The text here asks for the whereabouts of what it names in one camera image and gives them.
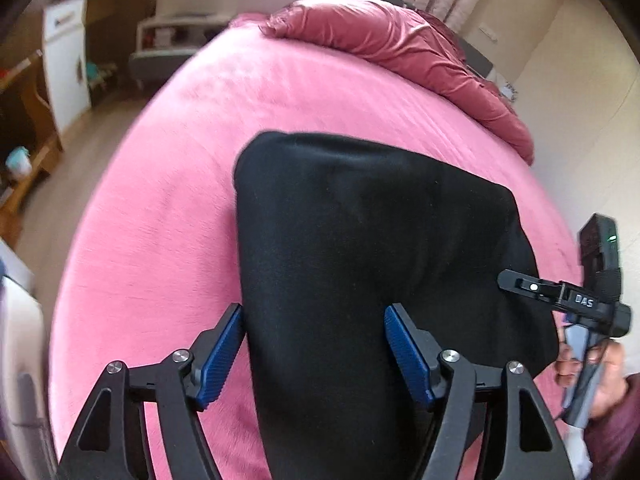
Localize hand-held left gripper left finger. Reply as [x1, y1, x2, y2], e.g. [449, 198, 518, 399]
[56, 302, 246, 480]

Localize black pants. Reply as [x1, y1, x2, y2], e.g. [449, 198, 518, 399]
[232, 131, 561, 480]

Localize grey side table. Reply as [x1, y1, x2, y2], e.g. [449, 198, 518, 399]
[129, 10, 236, 92]

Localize wooden toy shelf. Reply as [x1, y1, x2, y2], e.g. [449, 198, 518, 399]
[84, 0, 162, 107]

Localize pink bed blanket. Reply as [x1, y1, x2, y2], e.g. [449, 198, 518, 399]
[47, 25, 593, 480]

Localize white cabinet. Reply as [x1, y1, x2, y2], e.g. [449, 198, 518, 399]
[41, 0, 93, 133]

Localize person's right forearm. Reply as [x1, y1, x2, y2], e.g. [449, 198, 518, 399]
[586, 372, 640, 480]

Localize grey headboard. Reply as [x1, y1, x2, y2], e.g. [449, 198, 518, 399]
[460, 35, 502, 82]

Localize white furniture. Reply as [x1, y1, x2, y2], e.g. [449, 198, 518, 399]
[0, 240, 57, 480]

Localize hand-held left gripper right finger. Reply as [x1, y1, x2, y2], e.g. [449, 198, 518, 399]
[384, 303, 573, 480]

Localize wooden shelf unit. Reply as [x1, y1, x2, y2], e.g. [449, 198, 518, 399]
[0, 50, 66, 241]

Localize person's right hand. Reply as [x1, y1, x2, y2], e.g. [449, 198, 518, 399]
[555, 325, 629, 419]

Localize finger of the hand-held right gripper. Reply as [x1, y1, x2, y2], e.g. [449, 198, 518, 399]
[497, 269, 564, 307]

